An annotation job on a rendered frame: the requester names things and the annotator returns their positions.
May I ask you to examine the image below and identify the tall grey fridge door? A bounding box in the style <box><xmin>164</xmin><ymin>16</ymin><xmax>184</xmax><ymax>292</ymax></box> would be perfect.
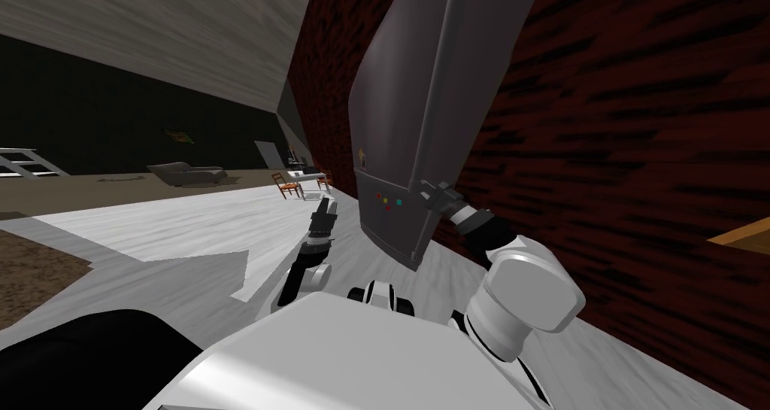
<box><xmin>348</xmin><ymin>0</ymin><xmax>459</xmax><ymax>187</ymax></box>

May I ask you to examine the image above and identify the grey fridge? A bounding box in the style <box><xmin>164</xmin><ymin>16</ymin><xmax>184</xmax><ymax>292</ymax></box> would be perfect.
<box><xmin>348</xmin><ymin>0</ymin><xmax>546</xmax><ymax>273</ymax></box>

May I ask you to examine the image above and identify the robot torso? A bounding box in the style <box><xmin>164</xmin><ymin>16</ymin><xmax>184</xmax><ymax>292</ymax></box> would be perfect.
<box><xmin>143</xmin><ymin>280</ymin><xmax>556</xmax><ymax>410</ymax></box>

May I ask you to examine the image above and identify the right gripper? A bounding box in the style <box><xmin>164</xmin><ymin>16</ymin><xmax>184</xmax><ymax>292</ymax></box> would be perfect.
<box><xmin>418</xmin><ymin>180</ymin><xmax>468</xmax><ymax>217</ymax></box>

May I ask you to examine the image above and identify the grey room door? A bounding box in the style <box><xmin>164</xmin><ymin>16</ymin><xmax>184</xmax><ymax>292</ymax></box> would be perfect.
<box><xmin>253</xmin><ymin>139</ymin><xmax>285</xmax><ymax>171</ymax></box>

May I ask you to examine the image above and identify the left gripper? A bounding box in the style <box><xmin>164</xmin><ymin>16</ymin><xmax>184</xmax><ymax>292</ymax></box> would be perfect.
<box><xmin>308</xmin><ymin>196</ymin><xmax>338</xmax><ymax>244</ymax></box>

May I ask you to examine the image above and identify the brown rug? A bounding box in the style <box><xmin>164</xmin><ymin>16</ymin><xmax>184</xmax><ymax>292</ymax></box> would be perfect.
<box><xmin>0</xmin><ymin>229</ymin><xmax>94</xmax><ymax>332</ymax></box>

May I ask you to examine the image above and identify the light wooden furniture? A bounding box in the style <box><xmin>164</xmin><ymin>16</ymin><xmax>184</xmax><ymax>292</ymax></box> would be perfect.
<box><xmin>706</xmin><ymin>217</ymin><xmax>770</xmax><ymax>256</ymax></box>

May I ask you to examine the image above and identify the grey fridge handle bar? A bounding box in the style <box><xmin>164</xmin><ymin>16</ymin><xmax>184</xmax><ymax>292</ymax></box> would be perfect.
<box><xmin>408</xmin><ymin>0</ymin><xmax>477</xmax><ymax>192</ymax></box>

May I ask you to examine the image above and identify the white table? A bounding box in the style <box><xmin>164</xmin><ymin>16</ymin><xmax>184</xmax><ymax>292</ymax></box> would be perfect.
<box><xmin>286</xmin><ymin>169</ymin><xmax>329</xmax><ymax>202</ymax></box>

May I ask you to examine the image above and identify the grey sofa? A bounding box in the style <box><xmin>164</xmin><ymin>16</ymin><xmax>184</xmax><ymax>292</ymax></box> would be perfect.
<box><xmin>147</xmin><ymin>160</ymin><xmax>229</xmax><ymax>188</ymax></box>

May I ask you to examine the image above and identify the short grey fridge door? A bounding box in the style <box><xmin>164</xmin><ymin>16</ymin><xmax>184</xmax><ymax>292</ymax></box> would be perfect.
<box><xmin>354</xmin><ymin>169</ymin><xmax>443</xmax><ymax>273</ymax></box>

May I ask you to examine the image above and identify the white shelf rack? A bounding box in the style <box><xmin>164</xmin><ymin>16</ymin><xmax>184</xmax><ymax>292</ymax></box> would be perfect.
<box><xmin>0</xmin><ymin>147</ymin><xmax>69</xmax><ymax>180</ymax></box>

